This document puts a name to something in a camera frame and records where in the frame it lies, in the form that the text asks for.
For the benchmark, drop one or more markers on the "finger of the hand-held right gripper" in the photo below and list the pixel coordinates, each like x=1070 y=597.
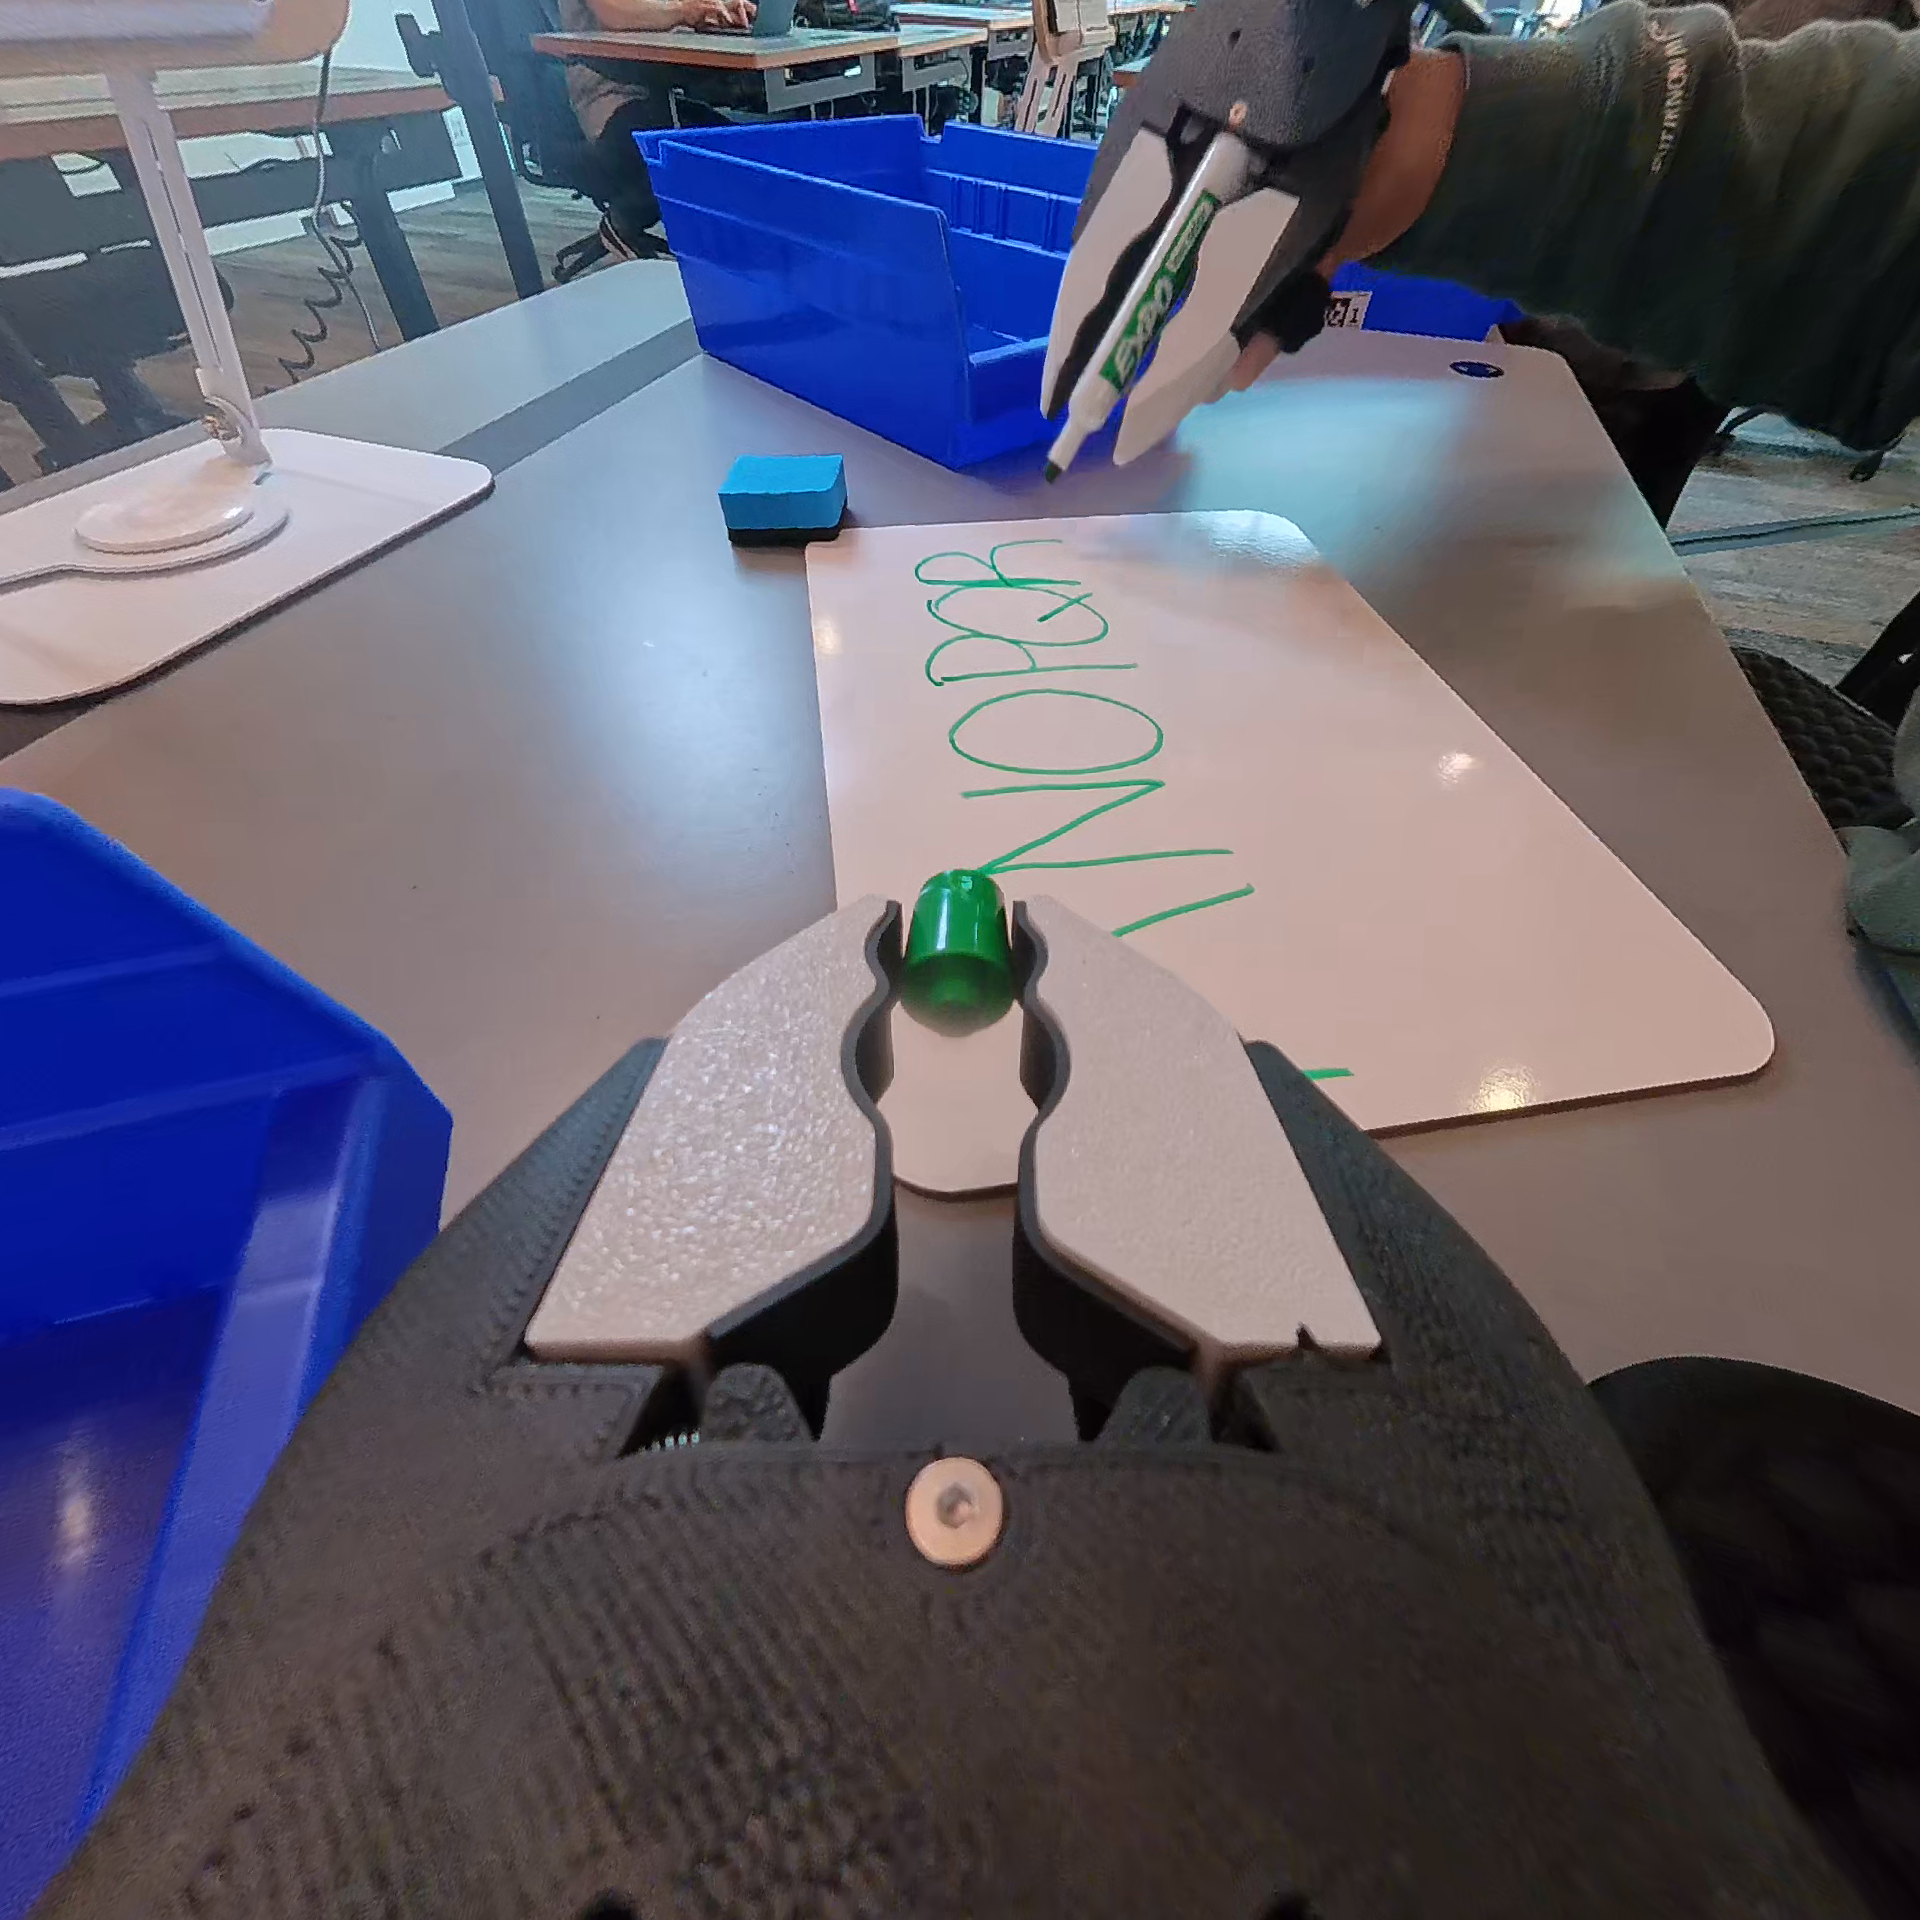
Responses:
x=1224 y=331
x=1117 y=286

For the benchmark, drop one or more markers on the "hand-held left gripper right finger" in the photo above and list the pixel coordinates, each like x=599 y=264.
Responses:
x=1186 y=1201

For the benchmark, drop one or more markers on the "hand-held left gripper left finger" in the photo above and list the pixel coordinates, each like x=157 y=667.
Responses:
x=721 y=1201

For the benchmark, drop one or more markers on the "green dry-erase marker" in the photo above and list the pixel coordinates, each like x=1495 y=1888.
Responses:
x=1156 y=300

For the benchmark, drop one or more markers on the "blue plastic bin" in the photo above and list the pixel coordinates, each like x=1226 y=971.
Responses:
x=1426 y=300
x=180 y=1201
x=841 y=270

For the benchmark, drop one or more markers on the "green marker cap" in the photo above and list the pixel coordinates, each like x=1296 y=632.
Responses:
x=960 y=949

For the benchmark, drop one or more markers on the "blue whiteboard eraser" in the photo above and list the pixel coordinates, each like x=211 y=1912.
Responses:
x=785 y=497

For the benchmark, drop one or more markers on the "white whiteboard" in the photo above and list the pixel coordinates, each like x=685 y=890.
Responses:
x=1410 y=810

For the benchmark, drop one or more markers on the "person's right hand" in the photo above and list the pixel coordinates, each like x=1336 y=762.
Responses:
x=1396 y=150

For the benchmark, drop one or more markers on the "wooden office table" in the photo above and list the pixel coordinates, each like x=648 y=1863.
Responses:
x=781 y=48

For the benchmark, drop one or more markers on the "black office chair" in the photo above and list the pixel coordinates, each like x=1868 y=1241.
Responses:
x=526 y=137

